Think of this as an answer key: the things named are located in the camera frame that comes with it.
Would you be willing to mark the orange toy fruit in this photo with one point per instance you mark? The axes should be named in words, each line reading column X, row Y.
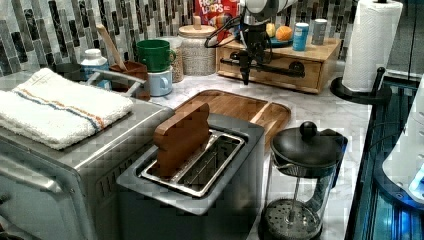
column 283, row 33

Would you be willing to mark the wooden toast slice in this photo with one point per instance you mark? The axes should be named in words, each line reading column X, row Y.
column 180, row 136

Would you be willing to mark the wooden drawer box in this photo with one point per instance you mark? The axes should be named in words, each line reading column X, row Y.
column 306, row 71

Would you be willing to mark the white striped folded towel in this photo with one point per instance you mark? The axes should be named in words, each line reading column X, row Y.
column 57, row 112

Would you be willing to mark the yellow toy banana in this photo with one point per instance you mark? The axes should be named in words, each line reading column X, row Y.
column 270, row 30

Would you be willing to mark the silver toaster oven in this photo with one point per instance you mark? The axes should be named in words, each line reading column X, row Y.
column 71, row 193

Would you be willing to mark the wooden spoon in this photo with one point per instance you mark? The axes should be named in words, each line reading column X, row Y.
column 110, row 46

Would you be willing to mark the glass jar with grains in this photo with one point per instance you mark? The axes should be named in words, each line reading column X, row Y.
column 177, row 64

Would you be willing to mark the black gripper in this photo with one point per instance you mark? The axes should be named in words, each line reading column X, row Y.
column 255, row 41

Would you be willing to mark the wooden cutting board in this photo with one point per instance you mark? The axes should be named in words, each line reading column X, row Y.
column 273, row 117

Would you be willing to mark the blue can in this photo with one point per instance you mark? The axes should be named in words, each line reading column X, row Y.
column 300, row 36

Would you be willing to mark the light blue mug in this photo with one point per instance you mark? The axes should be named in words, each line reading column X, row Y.
column 161, row 83

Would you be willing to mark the glass french press black lid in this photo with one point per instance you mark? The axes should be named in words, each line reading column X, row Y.
column 308, row 162

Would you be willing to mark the blue plate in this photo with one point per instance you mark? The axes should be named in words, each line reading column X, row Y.
column 280, row 44

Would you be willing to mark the white blue bottle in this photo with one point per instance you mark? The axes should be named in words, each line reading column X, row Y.
column 93, row 59

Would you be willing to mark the white paper towel roll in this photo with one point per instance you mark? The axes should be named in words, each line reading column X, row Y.
column 374, row 29

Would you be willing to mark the black paper towel holder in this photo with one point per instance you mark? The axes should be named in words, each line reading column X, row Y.
column 377, row 95

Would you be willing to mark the black pot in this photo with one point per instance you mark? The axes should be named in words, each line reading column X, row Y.
column 70, row 71

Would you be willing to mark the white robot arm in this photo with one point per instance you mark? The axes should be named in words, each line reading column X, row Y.
column 254, row 17

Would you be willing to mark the silver two-slot toaster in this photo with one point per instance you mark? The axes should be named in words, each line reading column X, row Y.
column 217, row 197

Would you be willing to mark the red cereal box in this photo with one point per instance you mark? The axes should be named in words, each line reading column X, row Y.
column 217, row 14

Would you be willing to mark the brown utensil holder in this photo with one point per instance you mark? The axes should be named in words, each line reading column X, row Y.
column 137, row 70

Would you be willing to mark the grey can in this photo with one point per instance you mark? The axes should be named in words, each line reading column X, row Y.
column 319, row 31

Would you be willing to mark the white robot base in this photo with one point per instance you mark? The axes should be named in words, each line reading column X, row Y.
column 400, row 175

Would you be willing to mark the green mug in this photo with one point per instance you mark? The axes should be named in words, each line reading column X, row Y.
column 155, row 54

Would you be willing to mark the ceramic jar wooden lid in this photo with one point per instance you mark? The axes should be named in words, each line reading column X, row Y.
column 197, row 59

